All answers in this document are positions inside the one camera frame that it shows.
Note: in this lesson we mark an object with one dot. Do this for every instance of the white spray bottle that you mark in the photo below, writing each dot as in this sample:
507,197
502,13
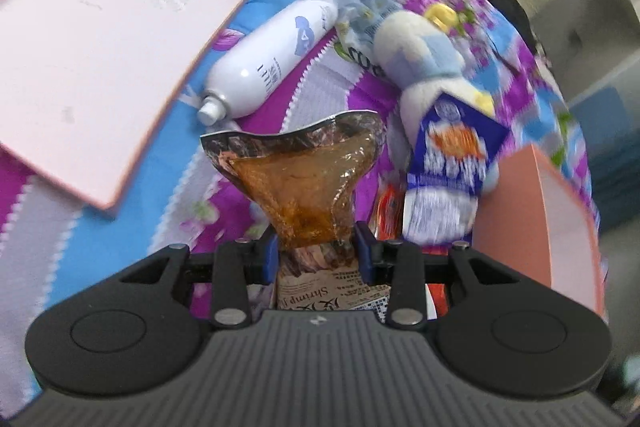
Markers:
270,62

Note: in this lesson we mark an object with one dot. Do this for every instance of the red orange snack packet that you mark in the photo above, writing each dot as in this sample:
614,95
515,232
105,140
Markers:
390,212

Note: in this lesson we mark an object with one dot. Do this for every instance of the purple floral striped quilt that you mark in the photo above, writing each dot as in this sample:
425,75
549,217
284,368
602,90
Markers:
310,102

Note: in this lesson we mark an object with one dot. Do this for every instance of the blue white snack packet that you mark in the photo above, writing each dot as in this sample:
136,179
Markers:
450,157

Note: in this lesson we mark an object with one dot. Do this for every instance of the pink cardboard box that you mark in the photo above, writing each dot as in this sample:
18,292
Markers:
550,217

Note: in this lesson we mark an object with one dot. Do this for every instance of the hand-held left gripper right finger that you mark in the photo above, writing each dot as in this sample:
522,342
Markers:
364,257

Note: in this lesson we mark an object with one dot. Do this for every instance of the pink box lid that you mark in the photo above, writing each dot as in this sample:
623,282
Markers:
100,57

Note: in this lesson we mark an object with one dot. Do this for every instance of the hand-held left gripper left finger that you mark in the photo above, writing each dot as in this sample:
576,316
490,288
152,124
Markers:
269,257

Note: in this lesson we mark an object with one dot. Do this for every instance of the white green-lettered packet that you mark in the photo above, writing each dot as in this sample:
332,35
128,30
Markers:
360,52

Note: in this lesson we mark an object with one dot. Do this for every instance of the brown clear snack packet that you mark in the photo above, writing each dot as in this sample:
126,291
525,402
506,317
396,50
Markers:
295,177

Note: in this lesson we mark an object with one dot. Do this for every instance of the blue plush doll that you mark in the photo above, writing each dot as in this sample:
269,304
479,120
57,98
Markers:
415,52

